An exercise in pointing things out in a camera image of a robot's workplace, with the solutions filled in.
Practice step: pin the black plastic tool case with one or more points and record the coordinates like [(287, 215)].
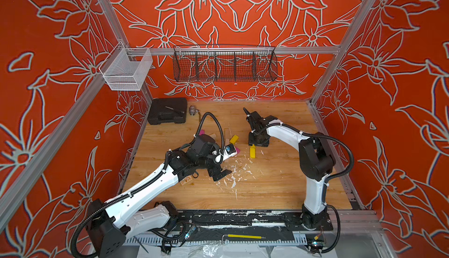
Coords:
[(168, 110)]

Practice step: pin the printed wooden block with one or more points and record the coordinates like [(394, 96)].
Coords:
[(186, 180)]

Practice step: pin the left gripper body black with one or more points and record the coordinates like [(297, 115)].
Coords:
[(214, 170)]

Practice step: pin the yellow pencil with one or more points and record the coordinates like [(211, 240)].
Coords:
[(245, 236)]

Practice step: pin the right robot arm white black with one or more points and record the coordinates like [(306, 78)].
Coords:
[(315, 159)]

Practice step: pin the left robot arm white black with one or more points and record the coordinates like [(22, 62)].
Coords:
[(110, 223)]

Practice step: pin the black wire basket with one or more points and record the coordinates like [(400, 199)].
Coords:
[(210, 63)]

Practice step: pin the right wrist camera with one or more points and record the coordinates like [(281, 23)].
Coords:
[(254, 119)]

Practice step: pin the yellow block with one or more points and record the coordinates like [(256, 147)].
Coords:
[(253, 152), (234, 139)]

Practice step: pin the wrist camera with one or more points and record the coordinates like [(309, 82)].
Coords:
[(230, 151), (254, 119)]

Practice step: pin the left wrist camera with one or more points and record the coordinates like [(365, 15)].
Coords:
[(230, 151)]

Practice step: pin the white mesh basket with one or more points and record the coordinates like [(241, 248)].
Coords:
[(126, 69)]

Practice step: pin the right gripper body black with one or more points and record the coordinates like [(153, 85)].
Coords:
[(259, 139)]

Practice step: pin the metal ball valve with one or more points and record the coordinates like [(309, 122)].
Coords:
[(195, 112)]

